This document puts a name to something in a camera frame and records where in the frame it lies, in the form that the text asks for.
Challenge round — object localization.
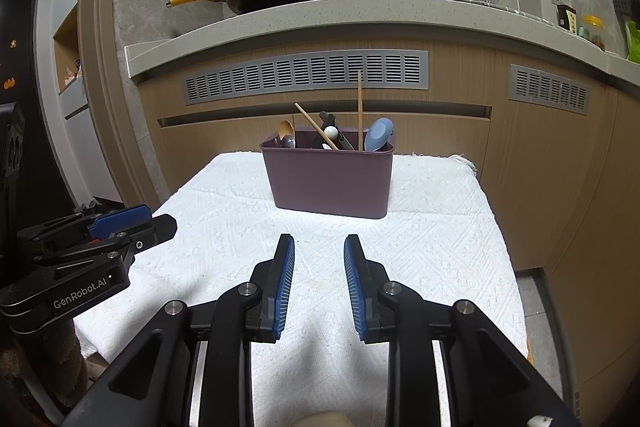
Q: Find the black refrigerator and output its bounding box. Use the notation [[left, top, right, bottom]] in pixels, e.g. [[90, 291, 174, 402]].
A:
[[0, 0, 46, 208]]

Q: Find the white textured cloth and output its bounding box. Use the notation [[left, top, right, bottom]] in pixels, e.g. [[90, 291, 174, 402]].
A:
[[72, 151, 531, 427]]

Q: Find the black utensil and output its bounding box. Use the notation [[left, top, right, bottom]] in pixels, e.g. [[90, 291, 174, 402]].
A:
[[312, 110, 356, 152]]

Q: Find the wooden chopstick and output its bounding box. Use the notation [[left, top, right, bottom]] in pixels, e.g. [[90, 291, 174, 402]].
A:
[[294, 103, 341, 152]]

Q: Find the wooden kitchen cabinet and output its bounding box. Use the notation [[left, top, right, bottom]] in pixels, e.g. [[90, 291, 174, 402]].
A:
[[132, 39, 640, 408]]

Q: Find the speckled stone countertop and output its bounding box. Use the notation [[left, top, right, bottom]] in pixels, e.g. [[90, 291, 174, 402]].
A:
[[125, 0, 640, 88]]

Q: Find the short grey vent grille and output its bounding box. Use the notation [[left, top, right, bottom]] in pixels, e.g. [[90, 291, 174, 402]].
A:
[[509, 64, 591, 115]]

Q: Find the rope-wrapped post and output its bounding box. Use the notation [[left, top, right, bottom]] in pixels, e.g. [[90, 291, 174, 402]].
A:
[[0, 317, 83, 413]]

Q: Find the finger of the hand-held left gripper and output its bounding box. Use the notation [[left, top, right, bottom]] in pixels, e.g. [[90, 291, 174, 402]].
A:
[[17, 202, 154, 254], [32, 214, 178, 269]]

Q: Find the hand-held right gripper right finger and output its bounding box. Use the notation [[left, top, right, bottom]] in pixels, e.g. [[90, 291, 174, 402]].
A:
[[343, 234, 581, 427]]

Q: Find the wall shelf niche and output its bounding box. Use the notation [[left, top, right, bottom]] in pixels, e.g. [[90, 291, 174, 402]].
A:
[[52, 2, 91, 118]]

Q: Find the dark sauce bottle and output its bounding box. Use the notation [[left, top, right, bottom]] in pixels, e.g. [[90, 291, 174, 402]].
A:
[[556, 0, 579, 32]]

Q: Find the long grey vent grille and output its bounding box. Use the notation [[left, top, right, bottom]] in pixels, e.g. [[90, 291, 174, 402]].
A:
[[182, 51, 430, 105]]

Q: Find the purple utensil container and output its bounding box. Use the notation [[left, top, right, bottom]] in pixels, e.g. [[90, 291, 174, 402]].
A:
[[260, 132, 397, 220]]

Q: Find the yellow-lidded jar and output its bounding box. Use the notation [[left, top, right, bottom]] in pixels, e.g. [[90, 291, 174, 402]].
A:
[[580, 15, 607, 52]]

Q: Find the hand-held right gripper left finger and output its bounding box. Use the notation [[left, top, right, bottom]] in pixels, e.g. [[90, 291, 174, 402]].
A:
[[65, 234, 297, 427]]

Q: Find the green packet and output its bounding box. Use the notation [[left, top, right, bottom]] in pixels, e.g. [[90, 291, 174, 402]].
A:
[[625, 21, 640, 62]]

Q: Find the blue spoon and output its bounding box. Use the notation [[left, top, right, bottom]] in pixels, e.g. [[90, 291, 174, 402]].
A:
[[364, 118, 393, 152]]

